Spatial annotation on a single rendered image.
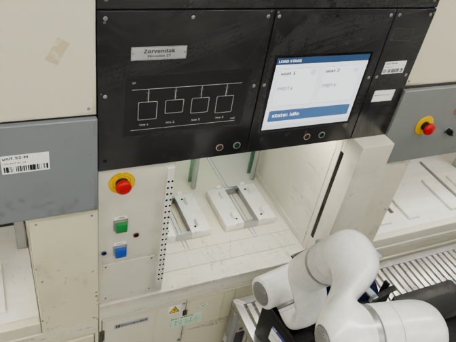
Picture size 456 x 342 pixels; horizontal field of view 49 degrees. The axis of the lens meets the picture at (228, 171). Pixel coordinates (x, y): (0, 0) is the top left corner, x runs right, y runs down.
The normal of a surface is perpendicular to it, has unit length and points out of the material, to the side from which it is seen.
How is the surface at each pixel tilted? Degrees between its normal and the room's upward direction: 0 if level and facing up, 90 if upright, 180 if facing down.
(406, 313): 1
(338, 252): 63
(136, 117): 90
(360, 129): 90
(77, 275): 90
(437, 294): 0
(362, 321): 6
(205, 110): 90
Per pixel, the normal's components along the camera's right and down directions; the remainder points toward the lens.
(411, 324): 0.23, -0.46
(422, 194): 0.15, -0.78
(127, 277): 0.39, 0.62
